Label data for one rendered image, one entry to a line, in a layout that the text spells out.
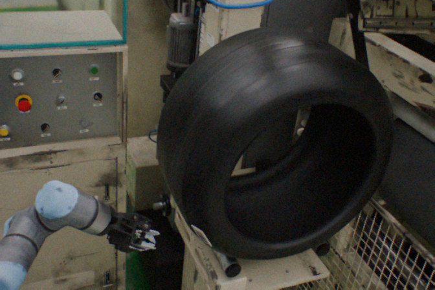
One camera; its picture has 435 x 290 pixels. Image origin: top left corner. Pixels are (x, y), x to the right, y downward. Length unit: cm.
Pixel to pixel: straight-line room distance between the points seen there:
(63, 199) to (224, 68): 45
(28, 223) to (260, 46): 63
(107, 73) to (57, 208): 80
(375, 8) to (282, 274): 80
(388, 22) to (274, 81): 45
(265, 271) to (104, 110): 79
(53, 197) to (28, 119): 78
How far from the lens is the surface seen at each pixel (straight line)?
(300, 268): 157
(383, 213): 155
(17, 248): 107
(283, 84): 109
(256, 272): 153
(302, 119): 185
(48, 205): 106
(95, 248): 213
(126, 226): 116
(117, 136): 190
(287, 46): 118
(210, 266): 144
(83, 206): 109
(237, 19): 142
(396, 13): 142
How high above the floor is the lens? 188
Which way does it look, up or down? 29 degrees down
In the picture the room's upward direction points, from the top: 6 degrees clockwise
